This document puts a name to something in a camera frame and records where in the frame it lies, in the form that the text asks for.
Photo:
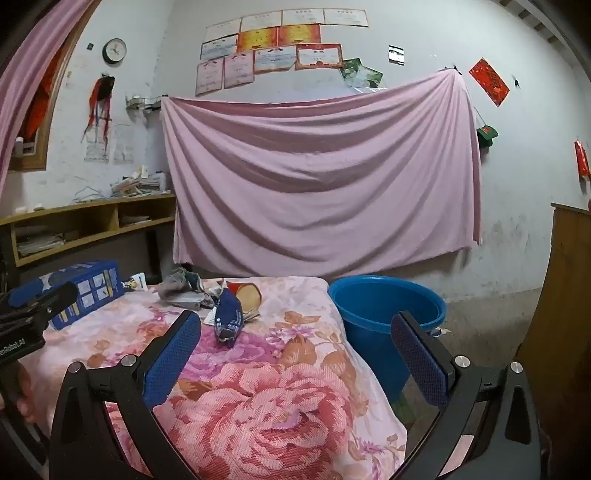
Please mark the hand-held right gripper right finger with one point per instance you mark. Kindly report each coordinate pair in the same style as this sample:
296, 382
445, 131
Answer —
420, 362

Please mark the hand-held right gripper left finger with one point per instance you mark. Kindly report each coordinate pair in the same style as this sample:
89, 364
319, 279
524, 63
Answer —
171, 357

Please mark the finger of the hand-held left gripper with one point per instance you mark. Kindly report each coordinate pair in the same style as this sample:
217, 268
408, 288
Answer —
55, 297

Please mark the blue plastic bucket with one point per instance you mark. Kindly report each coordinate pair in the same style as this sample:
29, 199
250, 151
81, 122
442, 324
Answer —
369, 332

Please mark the dark blue packet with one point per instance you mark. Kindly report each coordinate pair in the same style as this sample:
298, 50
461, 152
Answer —
228, 318

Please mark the red snack packet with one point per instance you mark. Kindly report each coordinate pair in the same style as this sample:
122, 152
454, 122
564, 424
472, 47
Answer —
249, 295

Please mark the person's left hand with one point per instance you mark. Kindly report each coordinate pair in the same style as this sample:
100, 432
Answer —
27, 397

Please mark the blue printed box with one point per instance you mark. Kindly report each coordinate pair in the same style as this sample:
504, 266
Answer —
92, 286

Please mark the stack of papers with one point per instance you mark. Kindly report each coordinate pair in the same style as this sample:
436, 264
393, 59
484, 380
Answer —
39, 242

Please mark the crumpled grey cloth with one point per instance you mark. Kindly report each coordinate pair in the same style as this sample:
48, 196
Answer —
180, 286

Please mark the wooden shelf unit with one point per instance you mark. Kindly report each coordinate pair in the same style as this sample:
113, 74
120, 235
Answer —
115, 217

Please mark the black table leg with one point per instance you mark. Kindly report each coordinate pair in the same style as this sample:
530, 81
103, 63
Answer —
153, 254

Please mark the floral pink blanket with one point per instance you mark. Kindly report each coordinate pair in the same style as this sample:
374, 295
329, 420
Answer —
277, 392

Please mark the stack of books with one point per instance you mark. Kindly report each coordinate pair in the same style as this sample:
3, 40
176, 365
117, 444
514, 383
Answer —
138, 187

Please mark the white paper notice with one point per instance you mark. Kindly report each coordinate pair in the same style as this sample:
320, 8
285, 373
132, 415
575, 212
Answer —
123, 143
97, 147

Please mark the wooden cabinet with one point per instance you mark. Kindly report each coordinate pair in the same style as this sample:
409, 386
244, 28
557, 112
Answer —
568, 286

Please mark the red cloth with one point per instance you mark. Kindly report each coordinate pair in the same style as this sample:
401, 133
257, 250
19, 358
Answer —
44, 92

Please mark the pink hanging sheet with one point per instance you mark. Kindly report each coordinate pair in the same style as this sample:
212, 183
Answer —
314, 184

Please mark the pink curtain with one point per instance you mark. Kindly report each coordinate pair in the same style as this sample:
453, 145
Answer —
27, 92

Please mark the red black tassel decoration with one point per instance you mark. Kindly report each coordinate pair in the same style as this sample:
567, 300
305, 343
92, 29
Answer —
99, 92

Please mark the green cap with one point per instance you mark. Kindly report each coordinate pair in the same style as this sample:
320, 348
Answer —
487, 136

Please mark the red hanging packet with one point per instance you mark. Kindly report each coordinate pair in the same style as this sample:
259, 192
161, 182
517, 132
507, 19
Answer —
581, 159

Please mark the small black white photo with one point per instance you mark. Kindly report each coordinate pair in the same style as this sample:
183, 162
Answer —
396, 54

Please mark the wooden window frame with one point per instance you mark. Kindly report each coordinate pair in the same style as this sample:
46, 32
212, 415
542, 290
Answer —
41, 159

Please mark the small wall rack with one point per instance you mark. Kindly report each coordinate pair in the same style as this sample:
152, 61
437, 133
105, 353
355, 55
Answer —
143, 104

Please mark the round wall clock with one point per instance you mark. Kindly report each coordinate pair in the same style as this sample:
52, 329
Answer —
114, 51

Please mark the red wall poster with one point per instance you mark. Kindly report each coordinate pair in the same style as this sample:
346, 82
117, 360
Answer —
489, 82

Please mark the green wall photos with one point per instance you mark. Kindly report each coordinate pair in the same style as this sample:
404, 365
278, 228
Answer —
362, 74

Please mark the group of wall certificates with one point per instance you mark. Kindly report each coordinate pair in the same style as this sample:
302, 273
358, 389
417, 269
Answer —
272, 37

